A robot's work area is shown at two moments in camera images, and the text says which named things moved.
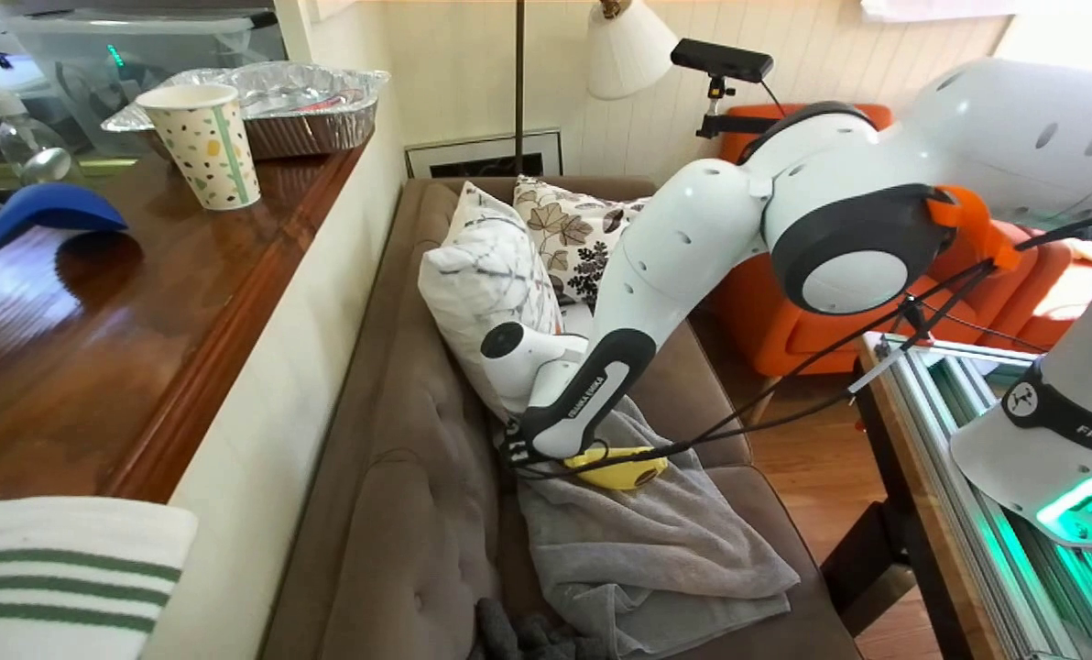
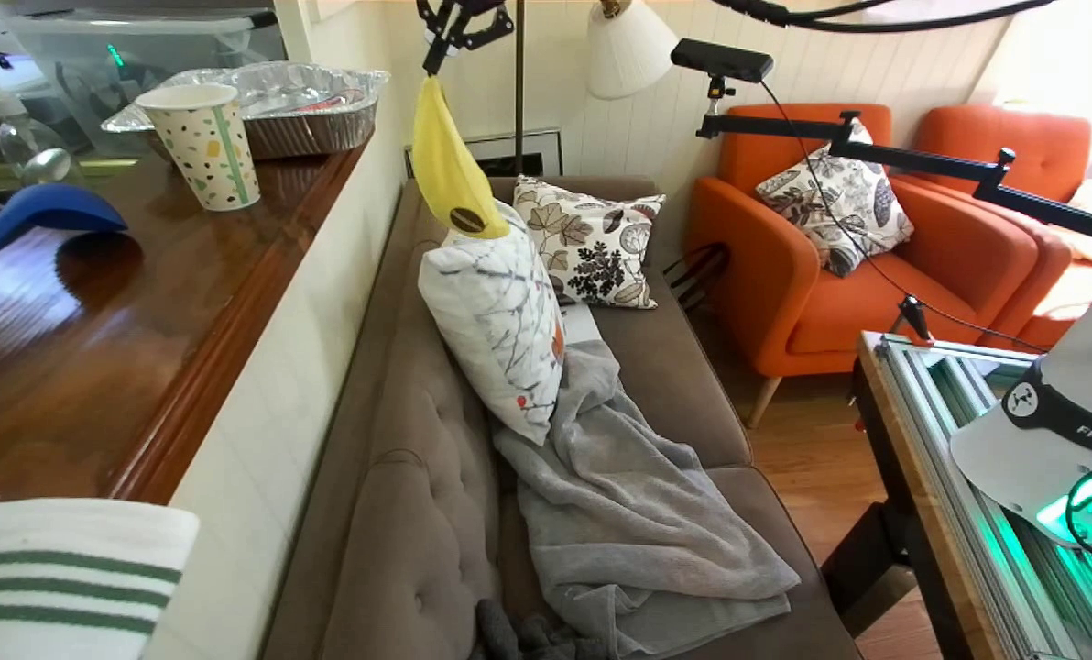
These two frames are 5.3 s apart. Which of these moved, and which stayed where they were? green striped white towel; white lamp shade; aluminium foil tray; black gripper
Moved: black gripper
Stayed: aluminium foil tray; white lamp shade; green striped white towel
